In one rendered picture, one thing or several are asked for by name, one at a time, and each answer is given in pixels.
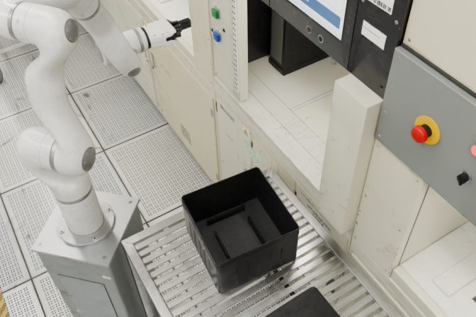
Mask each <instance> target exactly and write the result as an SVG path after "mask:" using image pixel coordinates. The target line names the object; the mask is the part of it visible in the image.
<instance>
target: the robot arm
mask: <svg viewBox="0 0 476 317"><path fill-rule="evenodd" d="M66 10H68V12H70V13H68V12H66ZM75 19H76V20H77V21H78V22H79V23H80V24H81V25H82V26H83V27H84V28H85V29H86V31H87V32H88V33H89V34H90V35H91V36H92V38H93V39H94V40H95V42H96V50H97V53H98V55H99V57H100V59H101V61H102V62H103V64H105V65H109V64H112V65H113V66H114V67H115V68H116V69H117V70H118V71H119V72H120V73H121V74H123V75H124V76H128V77H134V76H137V75H138V74H139V73H140V72H141V71H142V62H141V60H140V58H139V56H138V54H139V53H142V52H146V51H147V50H148V49H149V48H151V49H154V48H158V47H163V46H167V45H170V44H173V43H175V42H177V41H178V40H177V38H179V37H181V32H182V30H185V29H187V28H190V27H191V20H190V19H189V18H184V19H182V20H179V21H170V20H168V19H164V18H163V19H159V20H157V21H153V22H151V23H148V24H147V25H144V26H142V27H141V28H140V27H137V28H133V29H131V30H127V31H125V32H122V31H121V29H120V28H119V27H118V24H117V23H116V22H115V20H114V18H113V17H112V15H111V14H110V13H109V11H108V9H107V8H106V7H105V6H104V5H103V3H102V2H101V0H0V36H2V37H4V38H7V39H10V40H15V41H19V42H26V43H30V44H34V45H36V46H37V48H38V49H39V51H40V56H39V57H38V58H37V59H35V60H34V61H33V62H31V63H30V64H29V66H28V68H27V69H26V71H25V86H26V90H27V94H28V98H29V101H30V104H31V107H32V109H33V111H34V113H35V114H36V116H37V117H38V119H39V120H40V121H41V122H42V123H43V124H44V126H45V127H41V126H33V127H28V128H27V129H25V130H23V131H22V132H21V133H20V135H19V136H18V138H17V141H16V153H17V155H18V158H19V160H20V161H21V163H22V164H23V165H24V166H25V168H26V169H27V170H28V171H29V172H31V173H32V174H33V175H34V176H35V177H36V178H37V179H39V180H40V181H41V182H43V183H44V184H46V186H48V187H49V188H50V189H51V190H52V193H53V195H54V196H55V199H56V201H57V203H58V205H59V208H60V210H61V212H62V216H61V217H60V218H59V222H58V232H59V235H60V237H61V238H62V240H63V241H64V242H66V243H68V244H69V245H71V246H77V247H84V246H91V245H93V244H95V243H98V242H99V241H101V240H103V239H104V238H105V237H106V236H107V235H108V234H109V233H110V232H111V230H112V228H113V225H114V222H115V215H114V212H113V210H112V208H111V206H110V205H109V204H107V203H106V202H104V201H102V200H98V198H97V196H96V193H95V190H94V187H93V185H92V182H91V179H90V177H89V174H88V172H89V171H90V170H91V168H92V167H93V165H94V163H95V160H96V149H95V146H94V143H93V141H92V139H91V137H90V135H89V133H88V132H87V131H86V129H85V127H84V126H83V125H82V123H81V121H80V120H79V118H78V117H77V116H76V114H75V113H74V111H73V109H72V107H71V105H70V102H69V99H68V96H67V90H66V84H65V80H64V66H65V63H66V60H67V59H68V57H69V56H70V54H71V53H72V52H73V51H74V49H75V48H76V46H77V45H78V42H79V26H78V25H77V22H76V20H75Z"/></svg>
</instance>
